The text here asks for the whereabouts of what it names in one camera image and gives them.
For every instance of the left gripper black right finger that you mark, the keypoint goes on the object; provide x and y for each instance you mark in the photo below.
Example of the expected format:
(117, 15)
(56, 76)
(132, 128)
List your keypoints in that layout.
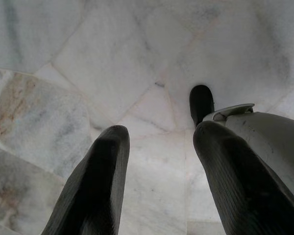
(235, 186)

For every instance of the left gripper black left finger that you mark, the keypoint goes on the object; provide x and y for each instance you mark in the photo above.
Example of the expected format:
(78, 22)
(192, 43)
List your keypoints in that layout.
(98, 176)

